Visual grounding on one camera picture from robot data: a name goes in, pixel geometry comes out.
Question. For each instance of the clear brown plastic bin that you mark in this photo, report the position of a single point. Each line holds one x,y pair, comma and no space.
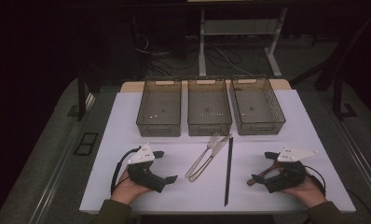
209,109
159,109
256,107

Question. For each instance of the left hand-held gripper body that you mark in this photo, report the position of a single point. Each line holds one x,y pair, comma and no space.
140,157

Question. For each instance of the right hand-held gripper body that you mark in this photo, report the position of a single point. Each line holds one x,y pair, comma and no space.
286,179

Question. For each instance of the white metal desk frame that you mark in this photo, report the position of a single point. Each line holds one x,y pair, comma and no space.
202,46

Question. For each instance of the white table mat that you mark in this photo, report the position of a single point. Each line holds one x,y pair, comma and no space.
127,124

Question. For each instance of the black metal stand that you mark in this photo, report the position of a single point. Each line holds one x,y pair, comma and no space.
337,99
81,96

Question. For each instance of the person's right hand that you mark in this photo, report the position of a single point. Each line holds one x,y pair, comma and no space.
311,194

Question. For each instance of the person's left hand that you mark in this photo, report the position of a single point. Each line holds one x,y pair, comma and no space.
127,191

